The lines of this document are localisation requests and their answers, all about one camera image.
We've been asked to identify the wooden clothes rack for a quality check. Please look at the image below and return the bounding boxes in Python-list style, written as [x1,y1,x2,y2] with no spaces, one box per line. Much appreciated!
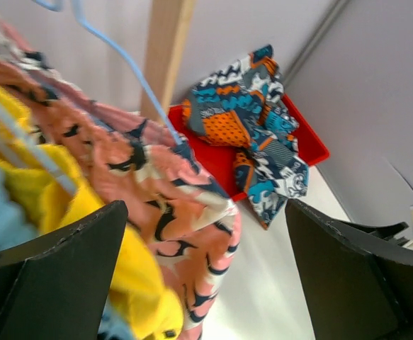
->
[140,0,196,123]

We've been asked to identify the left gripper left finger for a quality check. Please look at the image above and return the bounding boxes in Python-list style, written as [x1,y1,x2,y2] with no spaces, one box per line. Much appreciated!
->
[0,200,128,339]

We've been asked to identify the pink patterned shorts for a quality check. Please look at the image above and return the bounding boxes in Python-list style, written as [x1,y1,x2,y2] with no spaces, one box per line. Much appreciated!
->
[0,17,241,339]

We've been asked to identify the light blue shorts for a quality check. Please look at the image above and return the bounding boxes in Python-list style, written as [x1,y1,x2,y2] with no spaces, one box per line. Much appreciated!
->
[0,171,134,339]

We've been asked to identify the blue hanger of pink shorts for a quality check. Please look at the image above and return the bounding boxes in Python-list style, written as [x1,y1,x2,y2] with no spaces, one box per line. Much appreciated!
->
[32,0,186,147]

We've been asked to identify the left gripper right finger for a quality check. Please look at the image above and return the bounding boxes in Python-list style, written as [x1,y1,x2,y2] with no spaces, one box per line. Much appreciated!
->
[285,200,413,339]

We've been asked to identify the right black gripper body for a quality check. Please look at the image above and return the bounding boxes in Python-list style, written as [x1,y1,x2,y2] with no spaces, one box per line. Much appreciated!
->
[347,222,409,247]

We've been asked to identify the blue orange graphic shorts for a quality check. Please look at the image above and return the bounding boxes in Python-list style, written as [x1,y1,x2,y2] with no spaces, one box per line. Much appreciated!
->
[182,45,309,228]

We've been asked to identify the yellow shorts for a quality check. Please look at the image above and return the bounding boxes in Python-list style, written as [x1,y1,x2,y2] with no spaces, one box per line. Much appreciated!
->
[0,88,183,339]

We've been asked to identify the red plastic tray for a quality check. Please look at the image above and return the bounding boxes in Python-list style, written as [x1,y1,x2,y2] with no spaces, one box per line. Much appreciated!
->
[168,95,330,202]

